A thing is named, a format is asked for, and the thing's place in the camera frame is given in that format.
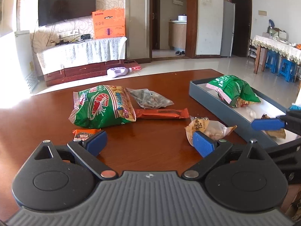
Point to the brown foil candy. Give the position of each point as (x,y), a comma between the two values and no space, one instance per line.
(265,116)

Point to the pair of slippers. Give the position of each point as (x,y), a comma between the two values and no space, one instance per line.
(180,53)

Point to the wooden dining table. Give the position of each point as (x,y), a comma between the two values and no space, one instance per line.
(257,60)

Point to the cream lace tablecloth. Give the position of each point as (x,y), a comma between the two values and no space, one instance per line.
(291,53)

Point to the black wall television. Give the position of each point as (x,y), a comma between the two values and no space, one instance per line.
(53,11)

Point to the small orange snack packet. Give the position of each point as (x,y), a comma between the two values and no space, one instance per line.
(84,134)

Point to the long orange snack bar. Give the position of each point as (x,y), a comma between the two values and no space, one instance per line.
(162,114)

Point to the black set-top box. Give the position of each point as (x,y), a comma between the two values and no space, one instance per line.
(85,37)

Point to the orange gift box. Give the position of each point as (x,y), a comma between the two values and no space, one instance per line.
(109,23)

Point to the red wooden tv cabinet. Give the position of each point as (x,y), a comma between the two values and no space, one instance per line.
(81,72)

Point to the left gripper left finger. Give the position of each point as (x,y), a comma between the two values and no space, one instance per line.
(85,153)

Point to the white patterned cabinet cloth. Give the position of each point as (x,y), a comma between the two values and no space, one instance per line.
(81,53)

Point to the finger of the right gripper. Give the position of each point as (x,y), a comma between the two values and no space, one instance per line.
(270,124)

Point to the purple detergent bottle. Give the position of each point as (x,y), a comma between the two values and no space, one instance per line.
(118,71)

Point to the blue plastic bag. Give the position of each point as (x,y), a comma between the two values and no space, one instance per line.
(295,107)

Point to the olive gold snack packet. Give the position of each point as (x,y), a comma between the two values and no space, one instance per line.
(277,134)

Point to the wooden kitchen counter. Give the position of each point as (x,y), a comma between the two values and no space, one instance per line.
(177,35)

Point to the yellow clear biscuit bag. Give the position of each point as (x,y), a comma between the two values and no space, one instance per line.
(211,128)

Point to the dark grey shallow box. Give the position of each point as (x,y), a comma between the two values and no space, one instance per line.
(242,117)

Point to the blue plastic stool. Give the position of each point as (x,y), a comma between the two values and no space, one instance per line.
(287,69)
(272,61)

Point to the green striped snack bag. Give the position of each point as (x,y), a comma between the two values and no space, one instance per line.
(233,91)

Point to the green shrimp chips bag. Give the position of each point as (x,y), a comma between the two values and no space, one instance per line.
(102,106)

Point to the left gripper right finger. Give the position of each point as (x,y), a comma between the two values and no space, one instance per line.
(219,158)

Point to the silver refrigerator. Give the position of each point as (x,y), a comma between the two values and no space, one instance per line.
(227,29)

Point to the red floor mat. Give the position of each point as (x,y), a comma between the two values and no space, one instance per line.
(135,66)

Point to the grey clear peanut packet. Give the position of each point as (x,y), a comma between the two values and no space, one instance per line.
(148,99)

